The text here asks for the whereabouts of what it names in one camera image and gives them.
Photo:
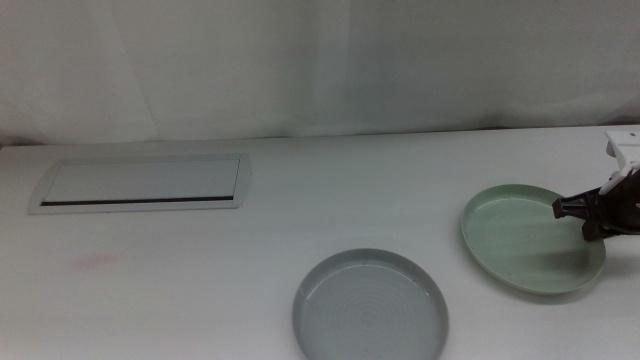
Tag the pale green shallow bowl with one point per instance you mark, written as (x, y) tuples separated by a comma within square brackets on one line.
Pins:
[(515, 240)]

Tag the grey shallow bowl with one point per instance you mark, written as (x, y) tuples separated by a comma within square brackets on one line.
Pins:
[(370, 310)]

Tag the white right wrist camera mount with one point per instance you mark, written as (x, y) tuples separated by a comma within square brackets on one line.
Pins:
[(625, 150)]

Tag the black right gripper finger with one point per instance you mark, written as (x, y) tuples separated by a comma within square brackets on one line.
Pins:
[(580, 206), (597, 232)]

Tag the white backdrop curtain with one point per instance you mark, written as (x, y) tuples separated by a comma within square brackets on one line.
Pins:
[(350, 60)]

